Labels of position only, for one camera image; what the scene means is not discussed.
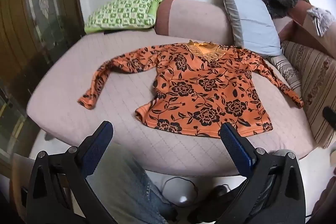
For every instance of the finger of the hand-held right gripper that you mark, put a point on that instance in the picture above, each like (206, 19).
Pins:
(330, 117)

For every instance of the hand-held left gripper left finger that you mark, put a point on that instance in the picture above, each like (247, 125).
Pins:
(101, 144)

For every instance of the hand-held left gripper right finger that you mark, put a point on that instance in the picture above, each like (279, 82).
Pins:
(236, 145)

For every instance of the orange floral long-sleeve shirt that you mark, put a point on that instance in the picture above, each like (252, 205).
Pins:
(199, 92)

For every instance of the pink quilted bed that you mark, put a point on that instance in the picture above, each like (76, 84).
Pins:
(78, 129)

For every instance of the striped floral beige blanket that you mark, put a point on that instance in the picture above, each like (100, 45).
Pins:
(315, 77)

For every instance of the person's leg in jeans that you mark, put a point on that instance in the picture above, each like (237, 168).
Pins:
(131, 187)

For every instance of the black shoe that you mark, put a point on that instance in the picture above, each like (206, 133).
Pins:
(218, 195)

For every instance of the pink and brown quilt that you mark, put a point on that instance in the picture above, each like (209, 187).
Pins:
(302, 32)

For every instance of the white lace cloth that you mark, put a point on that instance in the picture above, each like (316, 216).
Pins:
(319, 19)

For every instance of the light blue pillow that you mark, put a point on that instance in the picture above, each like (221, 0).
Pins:
(252, 22)

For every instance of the pink and brown bolster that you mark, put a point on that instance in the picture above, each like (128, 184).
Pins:
(197, 19)

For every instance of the green patterned folded blanket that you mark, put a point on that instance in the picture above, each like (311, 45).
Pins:
(120, 12)

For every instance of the wooden cabinet with glass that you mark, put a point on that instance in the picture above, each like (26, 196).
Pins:
(26, 29)

